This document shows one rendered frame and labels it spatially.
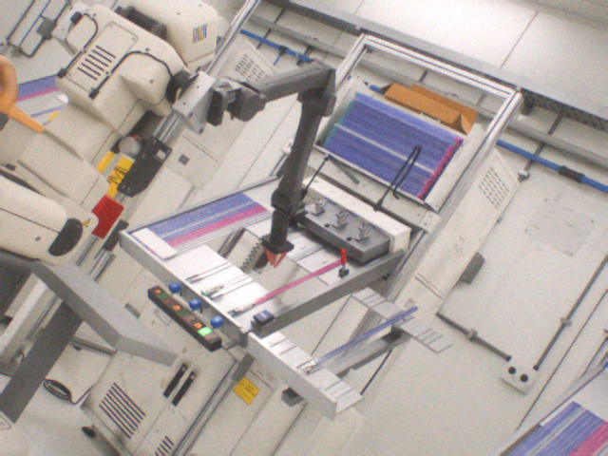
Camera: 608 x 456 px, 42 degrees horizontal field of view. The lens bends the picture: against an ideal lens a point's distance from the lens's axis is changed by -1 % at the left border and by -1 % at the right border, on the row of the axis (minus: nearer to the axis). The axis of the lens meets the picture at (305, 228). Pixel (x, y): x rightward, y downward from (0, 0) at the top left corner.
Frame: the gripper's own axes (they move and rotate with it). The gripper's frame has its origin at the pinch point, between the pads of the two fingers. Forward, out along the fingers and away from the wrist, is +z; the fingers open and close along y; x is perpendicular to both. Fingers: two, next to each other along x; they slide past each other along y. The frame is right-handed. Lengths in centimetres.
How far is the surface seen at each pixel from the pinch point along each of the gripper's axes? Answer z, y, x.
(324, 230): -5.1, 1.8, -23.6
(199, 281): 3.6, 8.9, 23.9
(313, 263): 0.5, -6.0, -12.4
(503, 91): -53, -16, -85
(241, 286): 2.6, -1.5, 14.7
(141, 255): 5.8, 34.2, 29.6
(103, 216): 16, 79, 19
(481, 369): 104, -13, -141
